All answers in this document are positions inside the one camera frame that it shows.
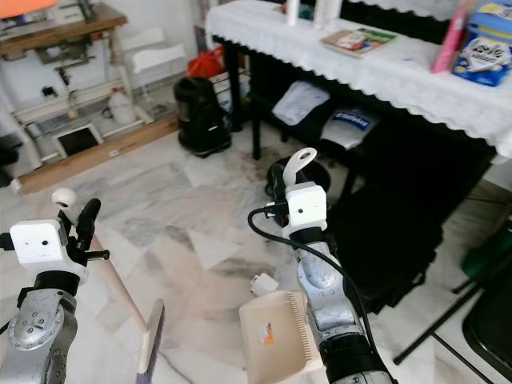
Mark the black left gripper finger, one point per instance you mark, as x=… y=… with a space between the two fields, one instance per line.
x=88 y=216
x=64 y=211

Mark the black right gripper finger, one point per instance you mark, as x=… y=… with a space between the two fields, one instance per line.
x=277 y=182

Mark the beige broom with purple bristles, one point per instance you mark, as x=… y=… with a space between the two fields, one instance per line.
x=64 y=198

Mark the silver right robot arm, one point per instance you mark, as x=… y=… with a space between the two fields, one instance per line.
x=324 y=288

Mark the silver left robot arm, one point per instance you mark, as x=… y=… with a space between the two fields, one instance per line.
x=40 y=336

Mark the black waste bin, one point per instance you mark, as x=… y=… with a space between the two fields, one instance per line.
x=322 y=172

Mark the white framed dark panel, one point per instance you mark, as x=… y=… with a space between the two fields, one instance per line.
x=78 y=142

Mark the small white trash piece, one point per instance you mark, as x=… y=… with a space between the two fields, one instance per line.
x=264 y=286

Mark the plain white bag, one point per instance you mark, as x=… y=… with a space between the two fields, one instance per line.
x=300 y=102

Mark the long brown cardboard box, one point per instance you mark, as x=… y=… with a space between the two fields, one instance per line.
x=128 y=142

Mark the white BitRobot bag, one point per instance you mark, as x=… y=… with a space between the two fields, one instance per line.
x=348 y=130

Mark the black vacuum cleaner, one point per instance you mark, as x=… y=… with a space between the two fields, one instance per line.
x=202 y=116

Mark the translucent plastic jug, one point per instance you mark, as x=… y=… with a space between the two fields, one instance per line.
x=121 y=108

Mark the large black case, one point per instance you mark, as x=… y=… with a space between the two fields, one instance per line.
x=392 y=240

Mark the red plastic bag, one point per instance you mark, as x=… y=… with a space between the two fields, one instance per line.
x=206 y=64

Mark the white lace tablecloth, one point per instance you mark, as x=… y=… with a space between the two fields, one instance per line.
x=392 y=80

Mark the green picture book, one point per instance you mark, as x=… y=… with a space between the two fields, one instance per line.
x=358 y=42

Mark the white bottle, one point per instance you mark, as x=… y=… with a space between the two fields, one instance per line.
x=293 y=12

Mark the upright white boxes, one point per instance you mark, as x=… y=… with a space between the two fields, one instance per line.
x=328 y=12

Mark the orange flat object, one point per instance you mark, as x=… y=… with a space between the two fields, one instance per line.
x=24 y=6

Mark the green bag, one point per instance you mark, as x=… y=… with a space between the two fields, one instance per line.
x=488 y=256

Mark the pink packet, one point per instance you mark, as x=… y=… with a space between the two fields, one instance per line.
x=448 y=44

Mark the white lace piano cover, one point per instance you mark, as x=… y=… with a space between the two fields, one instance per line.
x=408 y=5

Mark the black folding chair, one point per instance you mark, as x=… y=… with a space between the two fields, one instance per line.
x=492 y=320

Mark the blue Love Letters tub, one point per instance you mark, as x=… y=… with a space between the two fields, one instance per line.
x=484 y=56

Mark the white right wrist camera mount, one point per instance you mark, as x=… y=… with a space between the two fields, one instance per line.
x=306 y=206

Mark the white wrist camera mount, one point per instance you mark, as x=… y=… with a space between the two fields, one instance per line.
x=40 y=240
x=306 y=206

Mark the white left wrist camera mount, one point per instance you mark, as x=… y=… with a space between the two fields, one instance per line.
x=40 y=240

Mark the wooden top white frame table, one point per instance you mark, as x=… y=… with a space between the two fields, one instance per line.
x=80 y=28

